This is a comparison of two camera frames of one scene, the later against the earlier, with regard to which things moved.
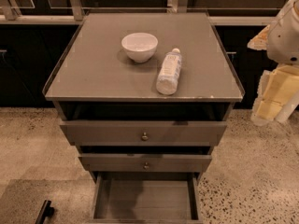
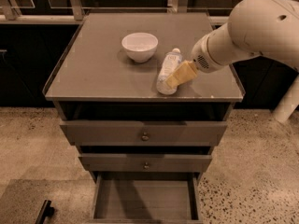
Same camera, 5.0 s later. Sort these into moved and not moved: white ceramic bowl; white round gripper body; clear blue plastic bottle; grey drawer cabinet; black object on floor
Moved: white round gripper body
Not moved: clear blue plastic bottle; black object on floor; grey drawer cabinet; white ceramic bowl
